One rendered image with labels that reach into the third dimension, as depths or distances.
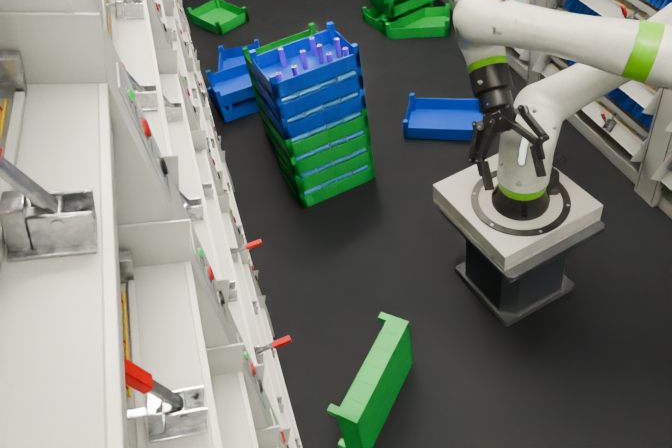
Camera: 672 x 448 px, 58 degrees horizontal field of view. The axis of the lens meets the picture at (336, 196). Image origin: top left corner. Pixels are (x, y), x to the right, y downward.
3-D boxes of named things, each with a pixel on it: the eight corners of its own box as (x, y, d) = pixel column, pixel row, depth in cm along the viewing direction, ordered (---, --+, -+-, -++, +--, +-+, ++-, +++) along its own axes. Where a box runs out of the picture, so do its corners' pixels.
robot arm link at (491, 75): (458, 75, 142) (492, 60, 135) (487, 78, 150) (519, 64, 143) (464, 100, 141) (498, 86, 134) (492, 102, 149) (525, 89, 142)
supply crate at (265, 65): (334, 41, 209) (331, 20, 203) (361, 67, 195) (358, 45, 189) (253, 71, 202) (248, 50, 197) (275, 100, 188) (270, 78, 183)
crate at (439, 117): (484, 110, 248) (484, 93, 243) (481, 141, 234) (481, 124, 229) (411, 108, 256) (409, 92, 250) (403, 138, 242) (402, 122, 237)
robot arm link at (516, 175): (554, 165, 162) (564, 108, 148) (543, 206, 152) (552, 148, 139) (504, 157, 166) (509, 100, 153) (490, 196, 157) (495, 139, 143)
